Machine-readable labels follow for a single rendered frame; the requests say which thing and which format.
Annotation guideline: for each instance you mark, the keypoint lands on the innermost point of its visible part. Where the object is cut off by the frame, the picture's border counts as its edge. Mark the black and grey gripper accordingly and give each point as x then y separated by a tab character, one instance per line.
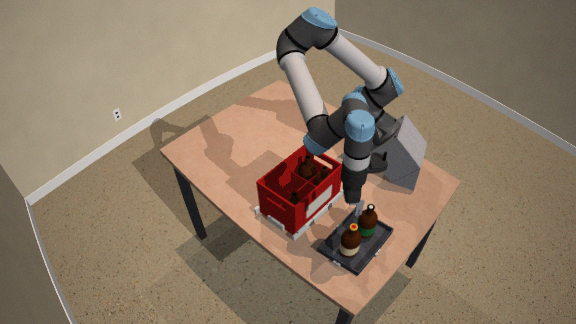
353	179

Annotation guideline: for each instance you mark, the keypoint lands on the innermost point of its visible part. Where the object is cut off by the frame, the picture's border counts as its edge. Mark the red crate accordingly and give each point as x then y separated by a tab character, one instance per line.
283	179

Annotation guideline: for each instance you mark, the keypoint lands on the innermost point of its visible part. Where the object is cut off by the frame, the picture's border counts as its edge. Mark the brown bottle with yellow cap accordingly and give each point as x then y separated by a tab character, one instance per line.
350	241

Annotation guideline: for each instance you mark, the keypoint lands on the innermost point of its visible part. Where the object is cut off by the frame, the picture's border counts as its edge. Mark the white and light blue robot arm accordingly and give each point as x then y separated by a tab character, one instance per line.
316	28

